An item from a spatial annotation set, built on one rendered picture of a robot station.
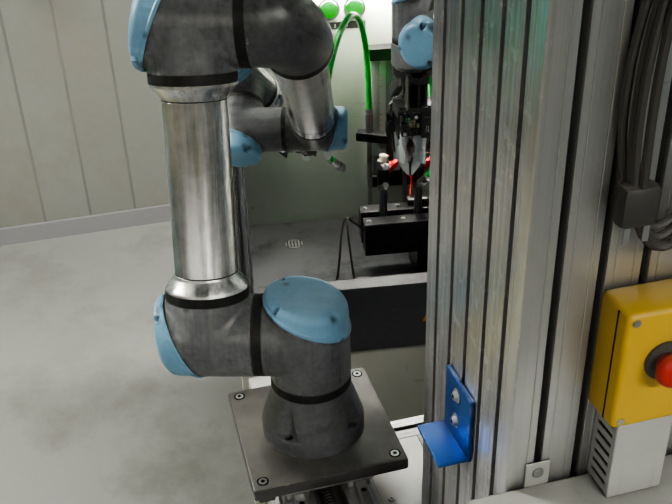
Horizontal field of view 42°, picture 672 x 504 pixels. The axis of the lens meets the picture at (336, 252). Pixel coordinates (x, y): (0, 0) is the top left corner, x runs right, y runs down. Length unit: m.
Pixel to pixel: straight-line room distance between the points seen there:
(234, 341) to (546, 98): 0.61
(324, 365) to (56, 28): 2.87
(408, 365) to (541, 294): 1.12
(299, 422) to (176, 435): 1.71
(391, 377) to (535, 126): 1.26
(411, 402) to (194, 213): 0.98
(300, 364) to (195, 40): 0.44
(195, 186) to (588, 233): 0.54
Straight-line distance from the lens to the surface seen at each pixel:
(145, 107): 4.00
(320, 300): 1.20
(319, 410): 1.25
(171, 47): 1.12
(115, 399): 3.14
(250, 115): 1.49
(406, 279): 1.83
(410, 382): 1.97
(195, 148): 1.14
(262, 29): 1.10
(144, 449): 2.92
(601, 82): 0.76
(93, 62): 3.93
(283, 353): 1.19
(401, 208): 2.05
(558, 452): 0.97
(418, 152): 1.64
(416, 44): 1.34
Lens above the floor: 1.91
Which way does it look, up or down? 30 degrees down
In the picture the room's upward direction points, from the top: 2 degrees counter-clockwise
